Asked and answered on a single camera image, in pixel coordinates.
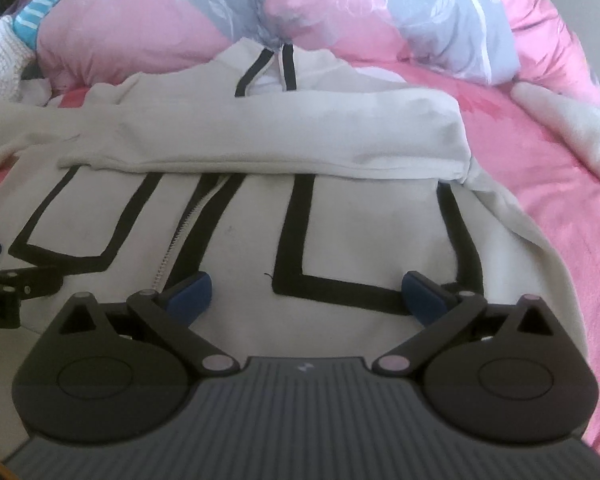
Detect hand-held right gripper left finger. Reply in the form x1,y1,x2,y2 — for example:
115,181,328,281
59,271,241,376

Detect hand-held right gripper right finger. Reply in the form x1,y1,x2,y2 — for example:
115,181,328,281
371,271,556,376

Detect beige jacket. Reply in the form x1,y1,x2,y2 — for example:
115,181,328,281
0,40,588,361

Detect white cloth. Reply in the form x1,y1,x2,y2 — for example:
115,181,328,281
17,77,56,107

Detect white brown checked blanket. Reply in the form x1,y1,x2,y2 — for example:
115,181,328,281
0,15,36,101

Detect turquoise striped cloth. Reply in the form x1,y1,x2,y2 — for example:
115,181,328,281
12,0,71,51

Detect pink grey floral quilt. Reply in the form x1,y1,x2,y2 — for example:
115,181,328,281
35,0,600,108

